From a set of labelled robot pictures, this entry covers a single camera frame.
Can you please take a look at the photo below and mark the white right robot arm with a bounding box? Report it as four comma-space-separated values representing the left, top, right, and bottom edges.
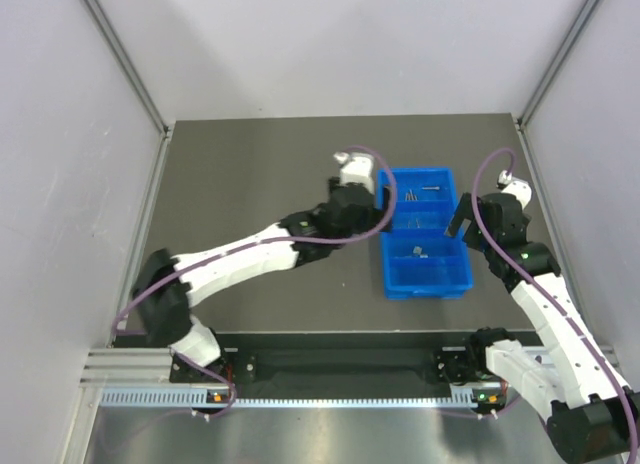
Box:
446, 189, 639, 463

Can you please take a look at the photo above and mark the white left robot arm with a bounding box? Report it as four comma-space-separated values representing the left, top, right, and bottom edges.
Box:
131, 178, 397, 368

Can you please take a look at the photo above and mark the blue compartment tray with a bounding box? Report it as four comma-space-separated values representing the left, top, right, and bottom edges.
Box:
380, 167, 473, 300

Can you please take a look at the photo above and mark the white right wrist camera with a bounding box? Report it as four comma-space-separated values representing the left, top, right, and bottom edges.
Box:
497, 170, 533, 209

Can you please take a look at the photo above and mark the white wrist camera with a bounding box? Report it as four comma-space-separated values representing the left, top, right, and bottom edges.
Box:
333, 152, 375, 194
497, 170, 533, 209

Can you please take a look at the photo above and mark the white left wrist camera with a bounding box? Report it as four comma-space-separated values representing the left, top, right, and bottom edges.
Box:
333, 152, 375, 194

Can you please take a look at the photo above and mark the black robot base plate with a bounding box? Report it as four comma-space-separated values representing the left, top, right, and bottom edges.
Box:
169, 346, 526, 385

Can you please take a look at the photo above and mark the grey slotted cable duct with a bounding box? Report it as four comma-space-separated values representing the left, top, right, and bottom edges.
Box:
100, 387, 506, 410

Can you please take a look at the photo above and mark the right aluminium frame post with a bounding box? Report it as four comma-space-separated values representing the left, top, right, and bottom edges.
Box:
515, 0, 604, 132

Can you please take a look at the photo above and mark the aluminium frame post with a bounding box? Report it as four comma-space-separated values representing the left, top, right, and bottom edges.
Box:
515, 0, 604, 132
74, 0, 174, 138

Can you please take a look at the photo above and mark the aluminium front rail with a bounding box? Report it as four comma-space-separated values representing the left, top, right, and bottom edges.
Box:
80, 348, 172, 386

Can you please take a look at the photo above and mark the left aluminium frame post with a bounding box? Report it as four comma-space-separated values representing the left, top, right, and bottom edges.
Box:
74, 0, 174, 138

